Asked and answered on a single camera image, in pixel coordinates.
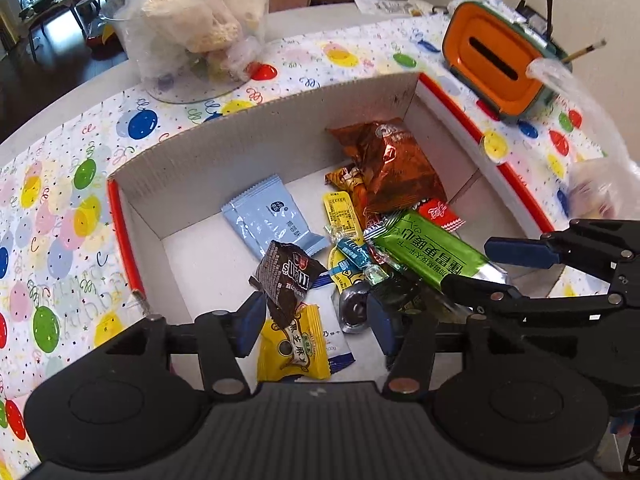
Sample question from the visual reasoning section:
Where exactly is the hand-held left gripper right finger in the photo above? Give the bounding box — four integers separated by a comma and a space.
367, 292, 547, 395

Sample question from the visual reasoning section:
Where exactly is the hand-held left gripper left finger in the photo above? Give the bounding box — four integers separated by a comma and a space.
102, 290, 268, 397

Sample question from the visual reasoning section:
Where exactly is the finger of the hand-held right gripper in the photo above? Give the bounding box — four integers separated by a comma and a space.
439, 274, 627, 314
483, 229, 620, 282

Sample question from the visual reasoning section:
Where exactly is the dark foil snack packet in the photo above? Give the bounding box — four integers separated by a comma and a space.
339, 282, 373, 333

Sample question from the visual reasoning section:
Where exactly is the yellow snack packet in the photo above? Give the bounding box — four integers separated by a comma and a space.
256, 304, 332, 383

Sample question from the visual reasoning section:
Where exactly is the white blue-trimmed cracker packet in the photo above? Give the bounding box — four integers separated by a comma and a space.
300, 270, 356, 373

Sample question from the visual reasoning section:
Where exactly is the dark brown candy packet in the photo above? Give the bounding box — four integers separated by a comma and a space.
248, 240, 327, 331

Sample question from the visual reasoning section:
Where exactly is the yellow blue small packet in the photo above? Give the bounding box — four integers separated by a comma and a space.
327, 247, 366, 293

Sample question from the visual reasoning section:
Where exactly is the green snack bar packet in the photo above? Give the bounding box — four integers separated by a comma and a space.
362, 209, 508, 293

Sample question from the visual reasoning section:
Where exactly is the blue candy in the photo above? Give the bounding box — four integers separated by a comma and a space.
325, 225, 391, 283

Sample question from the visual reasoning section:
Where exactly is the red white small packet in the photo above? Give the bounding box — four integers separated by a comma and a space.
417, 197, 463, 233

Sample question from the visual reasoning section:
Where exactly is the light blue snack packet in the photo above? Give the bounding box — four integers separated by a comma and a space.
221, 174, 331, 258

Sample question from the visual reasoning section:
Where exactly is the small yellow sachet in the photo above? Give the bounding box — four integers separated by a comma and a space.
322, 190, 365, 241

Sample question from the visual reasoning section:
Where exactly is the orange-yellow snack packet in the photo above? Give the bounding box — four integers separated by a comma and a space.
325, 166, 368, 201

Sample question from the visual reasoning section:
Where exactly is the brown shiny snack packet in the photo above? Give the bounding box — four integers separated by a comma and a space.
326, 117, 447, 216

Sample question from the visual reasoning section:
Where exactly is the red cardboard box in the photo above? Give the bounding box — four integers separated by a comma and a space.
106, 71, 576, 341

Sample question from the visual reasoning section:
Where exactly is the clear bag of rice snacks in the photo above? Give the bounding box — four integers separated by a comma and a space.
120, 0, 273, 83

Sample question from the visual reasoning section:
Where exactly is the plastic bag with contents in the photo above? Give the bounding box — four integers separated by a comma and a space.
567, 157, 640, 221

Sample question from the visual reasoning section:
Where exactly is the clear plastic bag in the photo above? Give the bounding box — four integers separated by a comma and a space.
526, 57, 640, 171

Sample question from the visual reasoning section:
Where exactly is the brush pen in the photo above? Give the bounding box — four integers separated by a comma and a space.
560, 40, 607, 64

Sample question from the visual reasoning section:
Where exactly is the orange green tissue box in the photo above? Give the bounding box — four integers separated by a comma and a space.
442, 1, 566, 123

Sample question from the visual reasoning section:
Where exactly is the balloon print tablecloth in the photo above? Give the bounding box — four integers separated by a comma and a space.
0, 12, 640, 461

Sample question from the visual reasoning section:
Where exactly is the printed paper packet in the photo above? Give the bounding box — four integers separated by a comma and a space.
354, 0, 438, 17

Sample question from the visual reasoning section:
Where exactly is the red toy car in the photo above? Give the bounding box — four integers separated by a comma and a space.
85, 25, 123, 58

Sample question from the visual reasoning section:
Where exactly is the wooden coffee table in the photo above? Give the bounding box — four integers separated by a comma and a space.
20, 0, 93, 56

